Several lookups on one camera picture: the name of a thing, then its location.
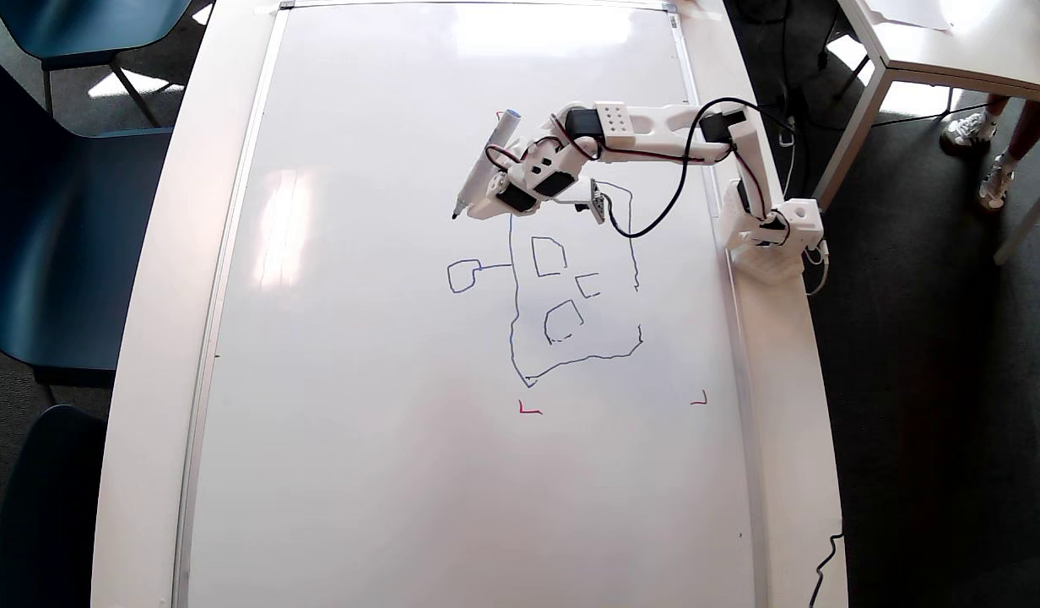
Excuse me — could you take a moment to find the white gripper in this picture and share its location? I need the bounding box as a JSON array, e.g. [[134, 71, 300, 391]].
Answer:
[[468, 169, 543, 221]]

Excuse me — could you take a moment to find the white marker pen blue cap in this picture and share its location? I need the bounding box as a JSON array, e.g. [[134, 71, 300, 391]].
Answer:
[[451, 108, 523, 222]]

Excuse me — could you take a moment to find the large white whiteboard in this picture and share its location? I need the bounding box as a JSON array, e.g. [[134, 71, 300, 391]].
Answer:
[[172, 0, 770, 608]]

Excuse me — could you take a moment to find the dark blue chair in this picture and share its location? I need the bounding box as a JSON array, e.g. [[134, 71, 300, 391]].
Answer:
[[0, 404, 109, 608], [0, 46, 176, 391]]

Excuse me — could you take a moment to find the blue chair with metal legs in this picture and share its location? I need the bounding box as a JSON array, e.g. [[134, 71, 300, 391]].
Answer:
[[0, 0, 193, 128]]

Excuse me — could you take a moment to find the white paper sheet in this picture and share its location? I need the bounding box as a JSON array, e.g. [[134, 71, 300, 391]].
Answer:
[[864, 0, 958, 33]]

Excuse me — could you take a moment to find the white sneaker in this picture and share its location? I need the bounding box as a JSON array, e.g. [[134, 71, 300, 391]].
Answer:
[[978, 152, 1017, 212], [940, 110, 999, 158]]

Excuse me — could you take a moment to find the white side table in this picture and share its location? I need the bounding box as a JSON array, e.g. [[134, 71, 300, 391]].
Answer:
[[811, 0, 1040, 267]]

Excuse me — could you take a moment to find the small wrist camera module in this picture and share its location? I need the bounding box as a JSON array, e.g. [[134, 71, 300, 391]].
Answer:
[[575, 182, 609, 225]]

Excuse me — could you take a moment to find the black camera cable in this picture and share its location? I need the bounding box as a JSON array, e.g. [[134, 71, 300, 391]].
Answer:
[[603, 97, 798, 240]]

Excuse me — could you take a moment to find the thin white cable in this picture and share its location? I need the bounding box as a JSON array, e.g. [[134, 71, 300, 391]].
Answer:
[[805, 239, 831, 296]]

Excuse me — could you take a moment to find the thin black cable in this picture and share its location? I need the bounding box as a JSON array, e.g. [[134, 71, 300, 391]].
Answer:
[[809, 530, 844, 608]]

